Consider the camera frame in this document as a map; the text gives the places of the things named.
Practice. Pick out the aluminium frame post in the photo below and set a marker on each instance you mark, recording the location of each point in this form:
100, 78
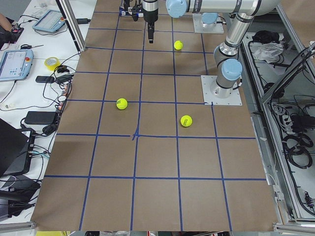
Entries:
71, 22

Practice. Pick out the tennis ball centre back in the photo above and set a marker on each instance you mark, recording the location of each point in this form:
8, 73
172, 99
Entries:
121, 103

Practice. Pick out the tennis ball front left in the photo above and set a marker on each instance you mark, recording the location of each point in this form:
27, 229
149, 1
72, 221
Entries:
186, 121

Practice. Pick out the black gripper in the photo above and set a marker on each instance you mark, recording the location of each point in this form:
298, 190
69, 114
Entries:
149, 16

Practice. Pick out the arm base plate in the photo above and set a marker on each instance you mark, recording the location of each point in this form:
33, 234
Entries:
213, 94
207, 23

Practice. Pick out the lower teach pendant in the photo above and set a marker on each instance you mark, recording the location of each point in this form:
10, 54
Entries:
15, 65

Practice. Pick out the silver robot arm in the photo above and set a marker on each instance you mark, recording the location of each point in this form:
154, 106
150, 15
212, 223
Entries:
229, 68

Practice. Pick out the black phone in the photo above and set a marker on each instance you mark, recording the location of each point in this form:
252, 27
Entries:
45, 79

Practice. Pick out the black laptop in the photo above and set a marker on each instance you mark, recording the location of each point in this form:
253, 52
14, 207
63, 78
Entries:
15, 149

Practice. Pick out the white blue tennis ball can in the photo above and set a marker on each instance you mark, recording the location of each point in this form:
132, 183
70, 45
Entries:
125, 12

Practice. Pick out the upper teach pendant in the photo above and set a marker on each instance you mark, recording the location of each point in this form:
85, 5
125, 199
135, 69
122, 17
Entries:
51, 22

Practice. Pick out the yellow tape roll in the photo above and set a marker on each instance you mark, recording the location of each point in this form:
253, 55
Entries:
52, 63

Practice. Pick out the black cloth bundle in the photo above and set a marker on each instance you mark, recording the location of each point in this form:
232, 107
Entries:
265, 37

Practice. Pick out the teach pendant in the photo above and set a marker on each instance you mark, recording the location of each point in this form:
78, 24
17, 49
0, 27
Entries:
15, 65
51, 22

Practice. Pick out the black power adapter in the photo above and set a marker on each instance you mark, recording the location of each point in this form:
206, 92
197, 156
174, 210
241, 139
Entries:
40, 117

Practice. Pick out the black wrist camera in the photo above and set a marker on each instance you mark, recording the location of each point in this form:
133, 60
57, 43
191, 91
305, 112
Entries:
136, 11

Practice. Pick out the white crumpled cloth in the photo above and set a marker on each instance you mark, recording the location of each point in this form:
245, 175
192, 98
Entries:
269, 52

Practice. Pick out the tennis ball near base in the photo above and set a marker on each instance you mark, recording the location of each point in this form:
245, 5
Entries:
178, 45

